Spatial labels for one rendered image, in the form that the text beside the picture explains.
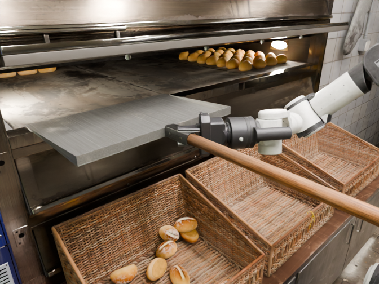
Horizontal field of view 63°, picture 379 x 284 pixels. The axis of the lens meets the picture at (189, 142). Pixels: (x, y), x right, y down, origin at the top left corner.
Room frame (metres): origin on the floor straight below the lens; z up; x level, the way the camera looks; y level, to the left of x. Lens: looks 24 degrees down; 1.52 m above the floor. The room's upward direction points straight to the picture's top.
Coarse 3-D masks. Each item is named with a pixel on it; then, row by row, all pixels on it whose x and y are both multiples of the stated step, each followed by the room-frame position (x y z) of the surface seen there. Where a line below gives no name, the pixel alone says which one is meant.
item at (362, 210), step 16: (192, 144) 0.72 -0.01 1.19; (208, 144) 0.69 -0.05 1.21; (240, 160) 0.61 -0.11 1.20; (256, 160) 0.59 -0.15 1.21; (272, 176) 0.55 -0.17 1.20; (288, 176) 0.53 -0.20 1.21; (304, 192) 0.50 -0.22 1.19; (320, 192) 0.48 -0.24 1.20; (336, 192) 0.47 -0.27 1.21; (352, 208) 0.44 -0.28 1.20; (368, 208) 0.42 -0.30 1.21
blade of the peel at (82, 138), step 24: (168, 96) 1.21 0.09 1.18; (48, 120) 0.93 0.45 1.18; (72, 120) 0.93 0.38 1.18; (96, 120) 0.93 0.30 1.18; (120, 120) 0.93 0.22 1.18; (144, 120) 0.93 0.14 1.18; (168, 120) 0.93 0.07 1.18; (192, 120) 0.88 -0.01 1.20; (72, 144) 0.74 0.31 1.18; (96, 144) 0.74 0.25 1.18; (120, 144) 0.70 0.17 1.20
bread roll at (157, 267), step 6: (156, 258) 0.88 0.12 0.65; (162, 258) 0.88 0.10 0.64; (150, 264) 0.85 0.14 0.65; (156, 264) 0.85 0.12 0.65; (162, 264) 0.86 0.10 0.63; (150, 270) 0.82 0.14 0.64; (156, 270) 0.83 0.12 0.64; (162, 270) 0.84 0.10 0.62; (150, 276) 0.81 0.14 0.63; (156, 276) 0.81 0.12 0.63
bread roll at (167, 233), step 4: (160, 228) 1.01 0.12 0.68; (164, 228) 1.00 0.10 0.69; (168, 228) 1.01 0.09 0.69; (172, 228) 1.01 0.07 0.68; (160, 232) 0.99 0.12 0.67; (164, 232) 0.99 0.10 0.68; (168, 232) 0.99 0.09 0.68; (172, 232) 1.00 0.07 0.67; (176, 232) 1.01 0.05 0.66; (160, 236) 0.99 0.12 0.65; (164, 236) 0.98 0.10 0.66; (168, 236) 0.98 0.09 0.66; (172, 236) 0.99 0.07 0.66; (176, 236) 1.00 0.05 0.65; (164, 240) 0.99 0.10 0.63; (172, 240) 0.99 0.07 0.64; (176, 240) 1.00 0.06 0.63
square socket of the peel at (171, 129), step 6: (168, 126) 0.79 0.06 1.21; (174, 126) 0.79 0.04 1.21; (168, 132) 0.79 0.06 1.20; (174, 132) 0.77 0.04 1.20; (180, 132) 0.75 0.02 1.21; (186, 132) 0.75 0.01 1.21; (192, 132) 0.75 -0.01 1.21; (174, 138) 0.77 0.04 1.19; (180, 138) 0.75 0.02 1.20; (186, 138) 0.74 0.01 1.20; (186, 144) 0.74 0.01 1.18
